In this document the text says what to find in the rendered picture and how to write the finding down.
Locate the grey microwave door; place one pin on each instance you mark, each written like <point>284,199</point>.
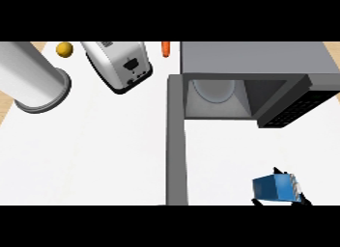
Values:
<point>176,144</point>

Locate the white toaster with black base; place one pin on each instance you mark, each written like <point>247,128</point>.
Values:
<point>118,62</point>

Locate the blue milk carton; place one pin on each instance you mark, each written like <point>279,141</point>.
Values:
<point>272,188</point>

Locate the yellow lemon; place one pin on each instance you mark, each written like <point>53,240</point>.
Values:
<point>64,49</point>

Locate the orange carrot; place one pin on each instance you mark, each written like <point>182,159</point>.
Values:
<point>165,49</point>

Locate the grey microwave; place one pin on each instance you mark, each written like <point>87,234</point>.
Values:
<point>253,59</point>

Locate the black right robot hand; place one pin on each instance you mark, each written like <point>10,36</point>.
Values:
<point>306,202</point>

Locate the white cylinder with grey rim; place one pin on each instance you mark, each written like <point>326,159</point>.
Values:
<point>21,75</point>

